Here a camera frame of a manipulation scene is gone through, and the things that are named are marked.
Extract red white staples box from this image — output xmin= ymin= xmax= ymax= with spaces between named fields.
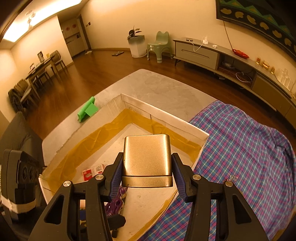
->
xmin=82 ymin=164 xmax=105 ymax=181

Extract purple action figure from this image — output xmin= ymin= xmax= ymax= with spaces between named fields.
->
xmin=105 ymin=186 xmax=128 ymax=216

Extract gold square tin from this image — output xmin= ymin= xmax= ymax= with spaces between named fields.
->
xmin=122 ymin=134 xmax=173 ymax=188

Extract pink binder clip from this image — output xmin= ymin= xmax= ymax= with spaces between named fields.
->
xmin=227 ymin=175 xmax=238 ymax=183

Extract black marker pen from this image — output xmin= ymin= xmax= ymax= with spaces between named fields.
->
xmin=80 ymin=212 xmax=126 ymax=240

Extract white cardboard box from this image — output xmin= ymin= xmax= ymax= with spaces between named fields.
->
xmin=39 ymin=94 xmax=209 ymax=240

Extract blue plaid cloth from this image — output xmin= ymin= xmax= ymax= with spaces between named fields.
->
xmin=138 ymin=99 xmax=296 ymax=241

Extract green phone stand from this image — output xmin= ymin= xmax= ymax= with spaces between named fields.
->
xmin=77 ymin=96 xmax=99 ymax=122

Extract remote control on floor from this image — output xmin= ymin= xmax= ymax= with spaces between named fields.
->
xmin=112 ymin=51 xmax=124 ymax=56

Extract grey tv cabinet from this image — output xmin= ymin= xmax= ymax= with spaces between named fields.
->
xmin=173 ymin=38 xmax=295 ymax=127

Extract dining table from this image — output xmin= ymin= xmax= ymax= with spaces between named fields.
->
xmin=25 ymin=50 xmax=68 ymax=100

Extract white trash bin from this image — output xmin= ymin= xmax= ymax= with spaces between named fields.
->
xmin=127 ymin=27 xmax=147 ymax=58

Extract red tray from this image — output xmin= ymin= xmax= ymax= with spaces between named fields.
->
xmin=232 ymin=49 xmax=249 ymax=59

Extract green plastic chair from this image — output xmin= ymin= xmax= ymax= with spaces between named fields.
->
xmin=147 ymin=31 xmax=174 ymax=63

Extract clear glass cups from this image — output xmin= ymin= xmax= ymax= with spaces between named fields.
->
xmin=274 ymin=69 xmax=294 ymax=91

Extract left tracking camera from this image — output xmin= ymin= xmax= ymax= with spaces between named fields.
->
xmin=1 ymin=149 xmax=42 ymax=220

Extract wall television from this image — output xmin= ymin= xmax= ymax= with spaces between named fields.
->
xmin=216 ymin=0 xmax=295 ymax=59

